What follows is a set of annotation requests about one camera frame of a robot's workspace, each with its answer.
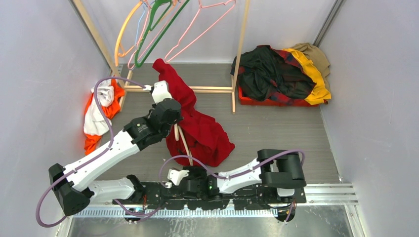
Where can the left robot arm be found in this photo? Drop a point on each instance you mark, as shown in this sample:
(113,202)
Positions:
(76,185)

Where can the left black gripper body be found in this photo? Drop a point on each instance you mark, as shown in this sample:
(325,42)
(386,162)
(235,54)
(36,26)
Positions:
(166,131)

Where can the yellow garment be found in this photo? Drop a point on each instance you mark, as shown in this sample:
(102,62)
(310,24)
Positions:
(320,94)

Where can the green hanger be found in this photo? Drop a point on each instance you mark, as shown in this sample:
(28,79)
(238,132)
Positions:
(158,11)

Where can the beige plastic hanger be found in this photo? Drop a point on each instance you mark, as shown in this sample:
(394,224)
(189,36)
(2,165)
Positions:
(179,137)

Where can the red skirt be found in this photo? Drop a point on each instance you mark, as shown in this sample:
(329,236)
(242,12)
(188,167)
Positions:
(206,139)

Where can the red plastic bin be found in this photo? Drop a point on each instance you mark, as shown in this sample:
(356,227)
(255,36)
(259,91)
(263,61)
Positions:
(275,102)

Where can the orange hanger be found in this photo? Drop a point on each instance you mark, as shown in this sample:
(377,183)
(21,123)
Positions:
(119,51)

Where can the dark plaid garment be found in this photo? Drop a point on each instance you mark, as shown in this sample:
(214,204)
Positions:
(270,74)

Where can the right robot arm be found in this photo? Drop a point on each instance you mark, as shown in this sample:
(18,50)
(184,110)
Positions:
(279,172)

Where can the tan garment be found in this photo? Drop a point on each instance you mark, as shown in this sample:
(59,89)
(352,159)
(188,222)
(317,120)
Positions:
(318,58)

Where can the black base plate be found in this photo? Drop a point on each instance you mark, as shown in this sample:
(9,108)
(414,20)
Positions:
(253,197)

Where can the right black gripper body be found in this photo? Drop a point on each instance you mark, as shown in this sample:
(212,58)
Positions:
(195,172)

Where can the light blue hanger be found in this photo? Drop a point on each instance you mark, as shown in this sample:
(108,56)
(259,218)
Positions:
(141,24)

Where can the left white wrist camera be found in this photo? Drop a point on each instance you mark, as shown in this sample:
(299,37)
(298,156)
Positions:
(159,91)

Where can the pink wire hanger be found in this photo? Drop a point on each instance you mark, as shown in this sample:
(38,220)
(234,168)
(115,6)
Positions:
(209,14)

